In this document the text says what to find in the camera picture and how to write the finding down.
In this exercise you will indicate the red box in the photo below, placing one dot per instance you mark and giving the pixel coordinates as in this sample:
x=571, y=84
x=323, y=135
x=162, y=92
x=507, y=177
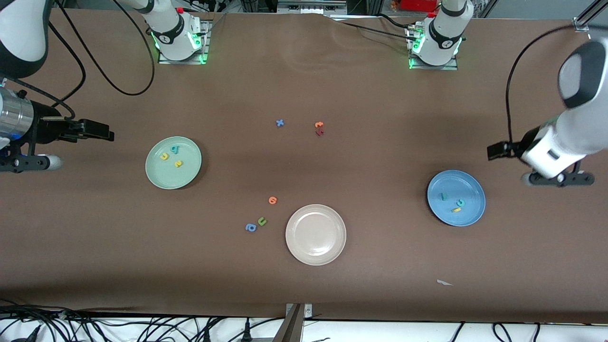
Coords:
x=418, y=4

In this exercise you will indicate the aluminium frame rail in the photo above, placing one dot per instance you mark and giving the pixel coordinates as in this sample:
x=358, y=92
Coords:
x=583, y=20

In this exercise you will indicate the blue foam letter a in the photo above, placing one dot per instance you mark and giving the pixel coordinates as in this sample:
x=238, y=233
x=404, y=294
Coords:
x=248, y=228

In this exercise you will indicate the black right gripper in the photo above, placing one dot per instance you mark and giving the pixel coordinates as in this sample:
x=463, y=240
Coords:
x=47, y=128

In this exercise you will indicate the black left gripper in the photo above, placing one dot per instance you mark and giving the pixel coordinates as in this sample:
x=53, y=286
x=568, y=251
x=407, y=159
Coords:
x=501, y=150

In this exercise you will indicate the silver metal fixture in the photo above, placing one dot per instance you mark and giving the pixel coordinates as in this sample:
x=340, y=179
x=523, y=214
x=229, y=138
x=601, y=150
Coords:
x=311, y=5

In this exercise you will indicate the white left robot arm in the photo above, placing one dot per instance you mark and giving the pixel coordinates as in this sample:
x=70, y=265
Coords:
x=570, y=137

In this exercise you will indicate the metal table edge bracket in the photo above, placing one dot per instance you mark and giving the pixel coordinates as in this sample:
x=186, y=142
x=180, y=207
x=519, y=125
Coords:
x=293, y=323

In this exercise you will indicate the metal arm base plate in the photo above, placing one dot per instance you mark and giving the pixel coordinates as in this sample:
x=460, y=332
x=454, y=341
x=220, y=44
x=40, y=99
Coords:
x=451, y=67
x=205, y=52

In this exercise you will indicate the green plate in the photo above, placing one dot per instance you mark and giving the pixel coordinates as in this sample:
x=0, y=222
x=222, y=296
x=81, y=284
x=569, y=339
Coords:
x=185, y=178

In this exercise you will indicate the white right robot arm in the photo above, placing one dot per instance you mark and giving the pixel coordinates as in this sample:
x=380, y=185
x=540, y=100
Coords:
x=19, y=38

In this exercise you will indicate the black power plug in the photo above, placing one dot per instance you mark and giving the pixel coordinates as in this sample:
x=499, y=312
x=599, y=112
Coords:
x=206, y=335
x=246, y=331

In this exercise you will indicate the white paper scrap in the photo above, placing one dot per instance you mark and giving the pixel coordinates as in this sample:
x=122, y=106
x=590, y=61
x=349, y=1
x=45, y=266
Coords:
x=444, y=283

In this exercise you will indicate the blue plate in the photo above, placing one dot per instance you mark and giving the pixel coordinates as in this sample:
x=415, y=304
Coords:
x=470, y=185

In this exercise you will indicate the beige plate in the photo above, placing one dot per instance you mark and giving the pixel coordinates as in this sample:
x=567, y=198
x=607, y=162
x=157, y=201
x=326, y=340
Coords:
x=316, y=234

